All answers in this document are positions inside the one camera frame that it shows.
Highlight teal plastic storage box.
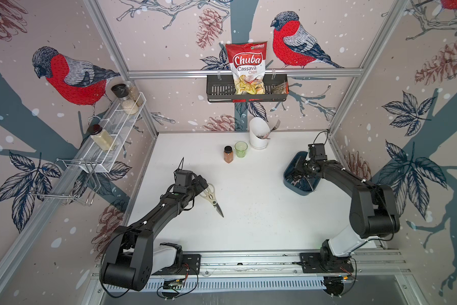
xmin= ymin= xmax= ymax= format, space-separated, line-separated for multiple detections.
xmin=283 ymin=151 xmax=321 ymax=196

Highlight cream kitchen shears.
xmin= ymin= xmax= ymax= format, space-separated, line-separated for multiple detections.
xmin=200 ymin=183 xmax=224 ymax=217

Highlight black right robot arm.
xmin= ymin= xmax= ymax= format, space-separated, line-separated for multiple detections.
xmin=295 ymin=143 xmax=400 ymax=264

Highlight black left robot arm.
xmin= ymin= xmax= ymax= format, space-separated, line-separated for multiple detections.
xmin=100 ymin=170 xmax=209 ymax=291

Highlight brown spice jar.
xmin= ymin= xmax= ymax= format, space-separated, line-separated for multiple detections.
xmin=224 ymin=146 xmax=233 ymax=163

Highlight white utensil holder cup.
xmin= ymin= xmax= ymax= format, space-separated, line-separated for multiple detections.
xmin=249 ymin=118 xmax=270 ymax=150

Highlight green translucent cup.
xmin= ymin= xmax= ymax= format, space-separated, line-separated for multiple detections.
xmin=234 ymin=141 xmax=248 ymax=158

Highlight yellow liquid glass bottle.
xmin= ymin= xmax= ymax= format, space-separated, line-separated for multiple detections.
xmin=87 ymin=124 xmax=115 ymax=151

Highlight clear glass jar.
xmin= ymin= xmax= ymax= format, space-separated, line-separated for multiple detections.
xmin=125 ymin=81 xmax=143 ymax=107

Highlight black lid spice grinder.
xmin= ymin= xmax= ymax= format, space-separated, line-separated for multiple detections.
xmin=111 ymin=83 xmax=139 ymax=115

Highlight red Chuba chips bag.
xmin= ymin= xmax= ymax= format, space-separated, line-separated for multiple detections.
xmin=225 ymin=42 xmax=267 ymax=95

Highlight pink handled utensil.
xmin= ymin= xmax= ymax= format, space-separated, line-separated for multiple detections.
xmin=261 ymin=120 xmax=281 ymax=139

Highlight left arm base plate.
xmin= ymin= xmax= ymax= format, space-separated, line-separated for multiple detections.
xmin=152 ymin=254 xmax=202 ymax=276

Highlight white wire wall shelf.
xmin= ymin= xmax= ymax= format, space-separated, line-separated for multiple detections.
xmin=65 ymin=93 xmax=146 ymax=173

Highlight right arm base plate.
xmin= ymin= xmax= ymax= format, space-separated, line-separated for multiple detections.
xmin=299 ymin=252 xmax=354 ymax=274

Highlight black wire wall basket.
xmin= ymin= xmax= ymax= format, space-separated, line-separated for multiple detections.
xmin=206 ymin=74 xmax=289 ymax=103

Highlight chrome wire rack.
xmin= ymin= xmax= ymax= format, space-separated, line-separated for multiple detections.
xmin=28 ymin=158 xmax=101 ymax=207

